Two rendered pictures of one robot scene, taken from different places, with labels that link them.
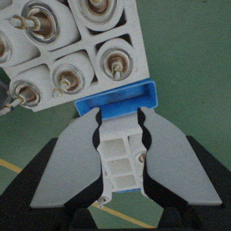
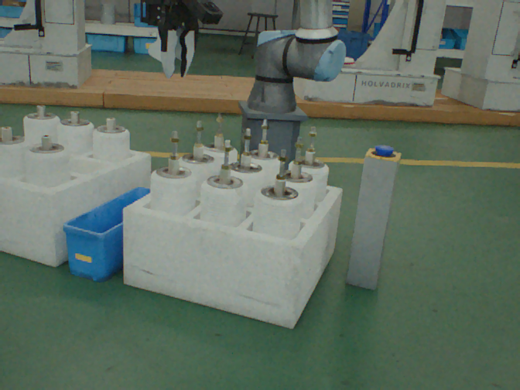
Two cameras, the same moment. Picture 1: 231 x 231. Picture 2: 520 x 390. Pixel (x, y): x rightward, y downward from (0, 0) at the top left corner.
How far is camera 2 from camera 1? 1.05 m
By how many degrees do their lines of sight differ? 55
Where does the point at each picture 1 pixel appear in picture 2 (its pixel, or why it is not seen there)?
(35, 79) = (221, 155)
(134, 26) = (183, 218)
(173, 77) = (48, 301)
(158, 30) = (138, 315)
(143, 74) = (133, 206)
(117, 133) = (96, 175)
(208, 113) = not seen: outside the picture
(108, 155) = (75, 165)
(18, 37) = not seen: hidden behind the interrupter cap
